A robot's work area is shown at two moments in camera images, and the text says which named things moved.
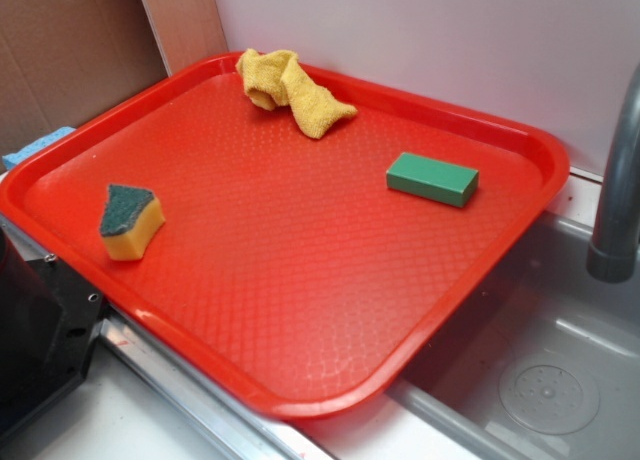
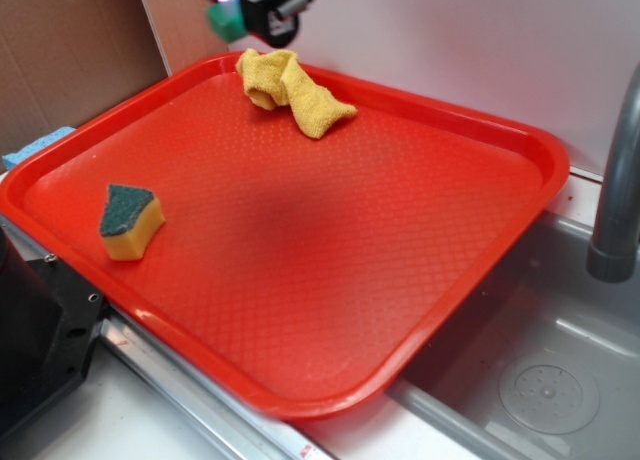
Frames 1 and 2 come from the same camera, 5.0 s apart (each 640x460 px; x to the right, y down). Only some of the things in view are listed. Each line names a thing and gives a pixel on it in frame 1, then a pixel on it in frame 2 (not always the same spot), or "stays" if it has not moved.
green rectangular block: (432, 179) to (229, 19)
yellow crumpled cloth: (276, 77) stays
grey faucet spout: (613, 255) stays
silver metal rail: (243, 431) stays
